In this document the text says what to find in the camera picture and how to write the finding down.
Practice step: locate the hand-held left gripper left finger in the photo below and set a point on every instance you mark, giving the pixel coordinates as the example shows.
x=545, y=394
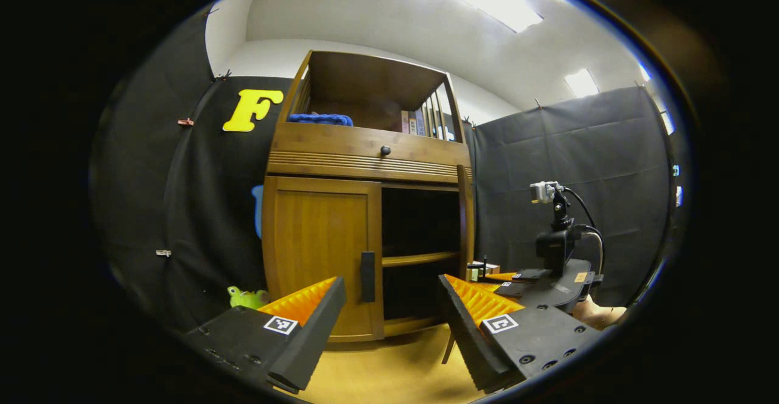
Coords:
x=316, y=337

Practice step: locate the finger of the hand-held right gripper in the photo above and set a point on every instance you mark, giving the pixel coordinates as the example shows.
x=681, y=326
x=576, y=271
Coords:
x=510, y=289
x=529, y=275

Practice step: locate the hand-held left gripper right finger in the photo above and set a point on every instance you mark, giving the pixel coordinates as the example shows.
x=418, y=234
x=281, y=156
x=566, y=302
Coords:
x=468, y=343

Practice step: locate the wooden shoe cabinet door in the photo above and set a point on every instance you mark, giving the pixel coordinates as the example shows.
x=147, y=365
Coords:
x=316, y=240
x=467, y=221

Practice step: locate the wooden double-door shoe cabinet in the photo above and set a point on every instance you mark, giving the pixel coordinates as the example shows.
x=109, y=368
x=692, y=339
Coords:
x=365, y=165

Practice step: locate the small brown box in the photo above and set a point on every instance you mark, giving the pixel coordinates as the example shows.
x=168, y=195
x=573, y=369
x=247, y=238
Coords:
x=492, y=267

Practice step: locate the small white box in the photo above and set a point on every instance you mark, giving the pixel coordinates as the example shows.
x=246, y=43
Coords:
x=471, y=274

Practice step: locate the green frog plush toy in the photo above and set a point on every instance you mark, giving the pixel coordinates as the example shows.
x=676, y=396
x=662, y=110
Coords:
x=249, y=299

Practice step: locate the wooden inner shelf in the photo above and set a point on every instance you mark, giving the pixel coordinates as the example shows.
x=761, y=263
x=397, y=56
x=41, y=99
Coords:
x=420, y=259

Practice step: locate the blue-grey book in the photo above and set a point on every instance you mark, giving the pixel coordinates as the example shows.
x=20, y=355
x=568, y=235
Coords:
x=420, y=123

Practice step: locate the beige book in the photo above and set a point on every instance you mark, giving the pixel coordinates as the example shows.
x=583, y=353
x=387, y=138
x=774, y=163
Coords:
x=412, y=125

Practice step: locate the brown book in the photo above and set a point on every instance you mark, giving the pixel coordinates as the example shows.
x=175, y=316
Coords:
x=405, y=122

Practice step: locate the small ceiling light panel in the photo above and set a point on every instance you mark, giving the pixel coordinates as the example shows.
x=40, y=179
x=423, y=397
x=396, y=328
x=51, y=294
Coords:
x=581, y=83

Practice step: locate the blue knitted cloth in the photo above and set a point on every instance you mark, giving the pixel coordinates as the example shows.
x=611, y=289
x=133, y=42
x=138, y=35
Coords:
x=319, y=119

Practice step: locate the black clip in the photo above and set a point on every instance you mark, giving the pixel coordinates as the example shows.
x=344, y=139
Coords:
x=223, y=76

